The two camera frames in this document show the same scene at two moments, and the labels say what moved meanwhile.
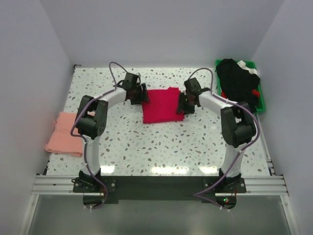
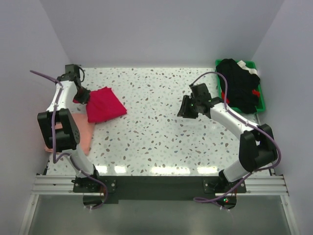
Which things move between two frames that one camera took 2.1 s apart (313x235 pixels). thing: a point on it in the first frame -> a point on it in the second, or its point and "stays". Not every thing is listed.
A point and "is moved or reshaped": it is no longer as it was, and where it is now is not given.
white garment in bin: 251,70 stays
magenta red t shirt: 163,106 is moved or reshaped
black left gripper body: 139,96 -> 82,95
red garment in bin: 254,91 stays
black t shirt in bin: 238,82 stays
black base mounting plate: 160,188 stays
